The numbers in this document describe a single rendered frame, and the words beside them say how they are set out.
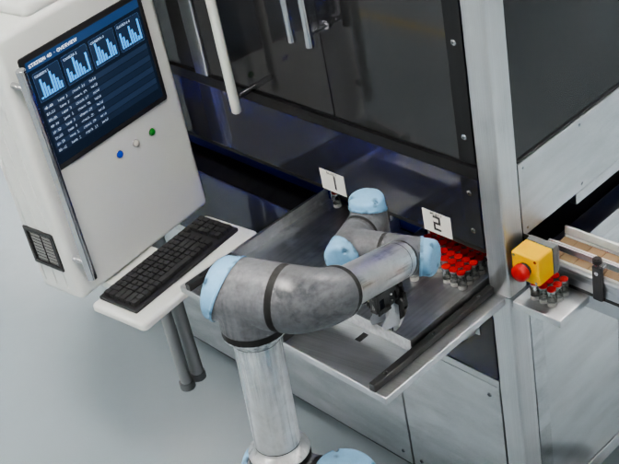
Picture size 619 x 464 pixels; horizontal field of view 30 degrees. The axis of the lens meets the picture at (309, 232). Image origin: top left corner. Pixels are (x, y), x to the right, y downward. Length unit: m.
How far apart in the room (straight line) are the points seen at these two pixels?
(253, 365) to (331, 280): 0.22
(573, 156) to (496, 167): 0.28
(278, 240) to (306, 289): 1.09
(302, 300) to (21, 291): 2.92
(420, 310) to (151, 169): 0.89
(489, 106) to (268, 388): 0.75
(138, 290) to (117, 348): 1.23
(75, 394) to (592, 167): 2.08
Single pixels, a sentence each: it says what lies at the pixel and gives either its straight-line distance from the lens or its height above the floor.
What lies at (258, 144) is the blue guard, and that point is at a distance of 3.04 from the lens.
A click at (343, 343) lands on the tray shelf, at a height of 0.88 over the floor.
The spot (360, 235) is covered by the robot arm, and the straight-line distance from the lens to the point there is 2.25.
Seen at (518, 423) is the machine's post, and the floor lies 0.49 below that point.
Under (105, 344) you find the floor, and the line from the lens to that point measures 4.25.
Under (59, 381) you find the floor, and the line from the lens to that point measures 4.17.
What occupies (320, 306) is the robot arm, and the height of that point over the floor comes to 1.39.
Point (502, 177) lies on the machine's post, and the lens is 2.46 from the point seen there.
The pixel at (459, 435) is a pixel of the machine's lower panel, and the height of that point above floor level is 0.33.
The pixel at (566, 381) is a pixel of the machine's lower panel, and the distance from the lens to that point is 3.00.
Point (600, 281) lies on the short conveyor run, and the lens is 2.57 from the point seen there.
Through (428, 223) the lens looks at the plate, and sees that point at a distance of 2.68.
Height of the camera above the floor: 2.52
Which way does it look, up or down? 34 degrees down
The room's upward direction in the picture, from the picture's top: 12 degrees counter-clockwise
